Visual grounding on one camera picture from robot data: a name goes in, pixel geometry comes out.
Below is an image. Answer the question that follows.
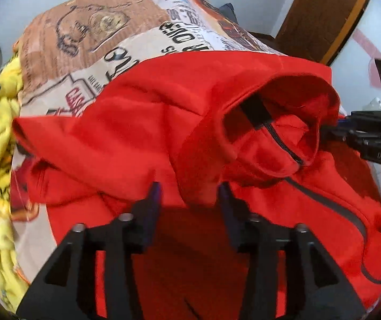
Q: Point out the red zip jacket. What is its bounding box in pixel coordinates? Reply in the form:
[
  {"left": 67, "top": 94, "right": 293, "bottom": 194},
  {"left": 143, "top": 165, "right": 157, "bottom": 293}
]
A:
[{"left": 12, "top": 51, "right": 381, "bottom": 320}]

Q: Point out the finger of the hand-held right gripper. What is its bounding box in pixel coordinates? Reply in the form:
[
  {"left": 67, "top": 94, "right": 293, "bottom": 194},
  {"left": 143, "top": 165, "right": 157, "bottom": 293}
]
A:
[
  {"left": 320, "top": 125, "right": 378, "bottom": 154},
  {"left": 337, "top": 111, "right": 381, "bottom": 131}
]

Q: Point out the printed bed blanket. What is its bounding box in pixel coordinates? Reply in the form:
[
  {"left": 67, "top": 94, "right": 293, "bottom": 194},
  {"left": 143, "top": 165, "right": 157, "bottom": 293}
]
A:
[{"left": 10, "top": 0, "right": 289, "bottom": 285}]

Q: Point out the brown wooden door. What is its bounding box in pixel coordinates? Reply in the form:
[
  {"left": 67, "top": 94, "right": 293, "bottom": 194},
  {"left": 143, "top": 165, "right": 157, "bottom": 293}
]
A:
[{"left": 274, "top": 0, "right": 375, "bottom": 68}]

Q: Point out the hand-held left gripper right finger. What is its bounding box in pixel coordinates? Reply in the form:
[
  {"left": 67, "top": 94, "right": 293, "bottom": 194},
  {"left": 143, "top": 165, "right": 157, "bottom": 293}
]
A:
[{"left": 219, "top": 182, "right": 366, "bottom": 320}]

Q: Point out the dark blue cloth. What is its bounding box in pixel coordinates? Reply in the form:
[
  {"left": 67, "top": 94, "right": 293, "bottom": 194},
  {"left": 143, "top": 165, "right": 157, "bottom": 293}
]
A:
[{"left": 218, "top": 3, "right": 242, "bottom": 21}]

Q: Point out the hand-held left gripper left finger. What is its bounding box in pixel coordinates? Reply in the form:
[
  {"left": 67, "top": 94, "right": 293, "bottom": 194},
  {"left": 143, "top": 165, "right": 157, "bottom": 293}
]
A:
[{"left": 16, "top": 182, "right": 162, "bottom": 320}]

